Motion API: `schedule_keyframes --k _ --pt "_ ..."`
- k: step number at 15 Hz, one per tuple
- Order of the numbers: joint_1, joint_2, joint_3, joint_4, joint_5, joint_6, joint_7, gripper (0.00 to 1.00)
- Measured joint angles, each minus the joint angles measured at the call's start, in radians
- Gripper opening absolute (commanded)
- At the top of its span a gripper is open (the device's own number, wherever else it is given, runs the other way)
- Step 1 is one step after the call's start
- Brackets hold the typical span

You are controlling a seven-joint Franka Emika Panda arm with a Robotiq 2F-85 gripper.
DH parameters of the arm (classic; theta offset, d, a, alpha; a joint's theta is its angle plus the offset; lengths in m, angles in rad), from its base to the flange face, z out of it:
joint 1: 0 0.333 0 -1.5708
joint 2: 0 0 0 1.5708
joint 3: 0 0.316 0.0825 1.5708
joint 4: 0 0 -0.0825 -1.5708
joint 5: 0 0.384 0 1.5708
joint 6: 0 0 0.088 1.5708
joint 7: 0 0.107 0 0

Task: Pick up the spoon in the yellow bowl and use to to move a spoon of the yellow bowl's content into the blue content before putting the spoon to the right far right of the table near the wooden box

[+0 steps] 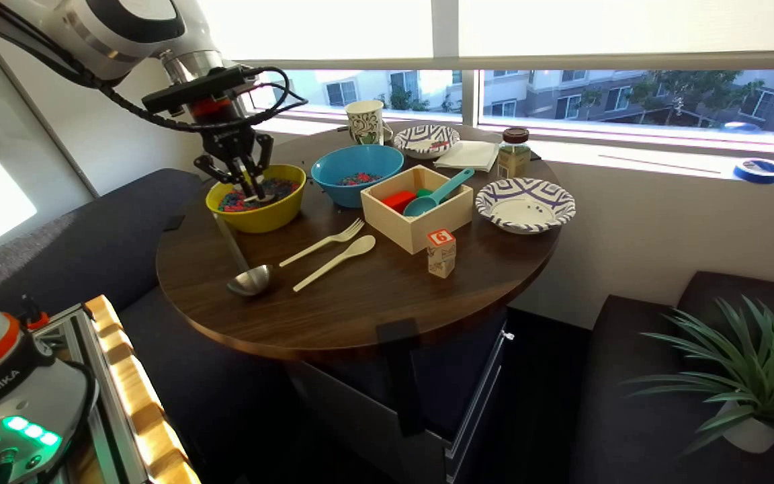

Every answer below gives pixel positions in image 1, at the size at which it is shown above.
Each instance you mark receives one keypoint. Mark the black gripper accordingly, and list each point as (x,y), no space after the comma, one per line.
(230,121)

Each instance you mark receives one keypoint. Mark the cream plastic spoon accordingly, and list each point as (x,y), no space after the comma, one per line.
(355,249)

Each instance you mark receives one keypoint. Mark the yellow bowl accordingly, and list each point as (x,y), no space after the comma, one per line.
(261,218)

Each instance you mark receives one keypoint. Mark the blue bowl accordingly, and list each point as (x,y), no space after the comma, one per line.
(342,193)

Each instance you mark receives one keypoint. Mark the patterned paper bowl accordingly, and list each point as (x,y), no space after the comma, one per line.
(429,141)

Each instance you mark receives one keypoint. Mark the teal plastic spoon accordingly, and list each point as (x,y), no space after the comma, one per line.
(423,206)

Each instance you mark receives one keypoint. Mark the open wooden box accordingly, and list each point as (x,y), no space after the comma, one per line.
(415,234)

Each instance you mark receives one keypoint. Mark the large heap colourful candies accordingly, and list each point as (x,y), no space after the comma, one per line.
(280,189)

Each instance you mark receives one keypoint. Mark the cream plastic fork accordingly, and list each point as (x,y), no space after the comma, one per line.
(321,246)

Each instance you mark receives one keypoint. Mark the small heap colourful candies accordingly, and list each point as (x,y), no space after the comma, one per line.
(358,179)

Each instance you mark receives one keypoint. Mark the metal ladle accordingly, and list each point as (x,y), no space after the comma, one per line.
(248,282)

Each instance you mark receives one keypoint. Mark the patterned paper cup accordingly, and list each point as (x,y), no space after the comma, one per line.
(364,124)

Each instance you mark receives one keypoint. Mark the white roller blind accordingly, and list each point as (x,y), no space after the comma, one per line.
(639,27)
(335,27)

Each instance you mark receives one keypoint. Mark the blue grey bench seat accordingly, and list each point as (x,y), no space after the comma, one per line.
(110,242)

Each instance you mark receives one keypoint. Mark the red plastic scoop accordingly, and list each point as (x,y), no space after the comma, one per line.
(400,199)

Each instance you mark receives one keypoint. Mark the small wooden block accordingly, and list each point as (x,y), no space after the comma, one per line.
(441,258)

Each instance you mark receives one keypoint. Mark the glass jar with dark lid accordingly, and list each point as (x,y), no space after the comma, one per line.
(513,157)

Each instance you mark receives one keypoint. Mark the patterned flat paper plate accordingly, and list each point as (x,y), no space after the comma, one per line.
(525,206)

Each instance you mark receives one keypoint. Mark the grey cabinet under table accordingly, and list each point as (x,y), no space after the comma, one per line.
(362,419)

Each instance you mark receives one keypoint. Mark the blue tape roll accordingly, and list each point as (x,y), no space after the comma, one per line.
(737,171)

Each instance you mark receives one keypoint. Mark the green spiky plant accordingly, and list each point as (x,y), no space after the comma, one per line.
(753,367)

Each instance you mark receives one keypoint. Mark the white plant pot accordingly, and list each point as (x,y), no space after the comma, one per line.
(752,435)

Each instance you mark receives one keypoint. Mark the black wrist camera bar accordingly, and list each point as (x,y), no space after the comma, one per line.
(196,93)

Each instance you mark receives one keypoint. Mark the white window frame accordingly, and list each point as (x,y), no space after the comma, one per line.
(444,27)

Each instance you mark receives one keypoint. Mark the light wooden rail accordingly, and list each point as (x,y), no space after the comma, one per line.
(135,403)

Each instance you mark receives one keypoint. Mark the metal robot mount frame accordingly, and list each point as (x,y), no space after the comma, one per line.
(106,394)

